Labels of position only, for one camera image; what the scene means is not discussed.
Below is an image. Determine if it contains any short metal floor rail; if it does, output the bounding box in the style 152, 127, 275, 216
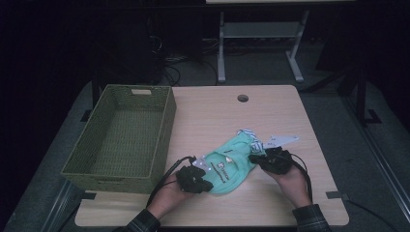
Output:
40, 180, 81, 232

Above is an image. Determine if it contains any black metal stand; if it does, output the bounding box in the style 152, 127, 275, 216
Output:
303, 62, 383, 128

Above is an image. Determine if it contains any grey tape strip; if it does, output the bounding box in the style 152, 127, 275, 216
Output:
325, 190, 350, 201

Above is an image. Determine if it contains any long metal floor rail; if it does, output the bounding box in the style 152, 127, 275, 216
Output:
341, 96, 410, 223

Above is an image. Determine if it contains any person's left hand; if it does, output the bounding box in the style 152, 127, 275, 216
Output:
148, 173, 195, 220

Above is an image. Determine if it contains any person's right hand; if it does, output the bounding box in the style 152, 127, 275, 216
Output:
265, 165, 312, 210

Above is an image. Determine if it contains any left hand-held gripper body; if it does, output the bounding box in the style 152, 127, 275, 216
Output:
175, 156, 211, 193

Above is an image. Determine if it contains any black floor cable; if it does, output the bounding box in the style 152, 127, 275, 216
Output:
346, 199, 393, 232

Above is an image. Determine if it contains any tangle of floor cables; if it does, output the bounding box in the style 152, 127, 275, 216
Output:
159, 52, 220, 87

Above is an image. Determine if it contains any green woven basket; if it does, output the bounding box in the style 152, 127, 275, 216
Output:
60, 84, 178, 195

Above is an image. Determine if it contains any white metal stand frame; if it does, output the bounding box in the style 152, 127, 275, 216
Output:
217, 9, 310, 84

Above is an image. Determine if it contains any mint green striped-trim garment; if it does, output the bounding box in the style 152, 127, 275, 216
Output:
201, 129, 270, 195

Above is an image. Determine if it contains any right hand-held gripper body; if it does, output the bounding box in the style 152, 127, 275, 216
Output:
262, 134, 300, 176

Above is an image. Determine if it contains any right hand-held gripper black cable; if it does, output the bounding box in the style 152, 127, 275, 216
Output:
288, 153, 314, 204

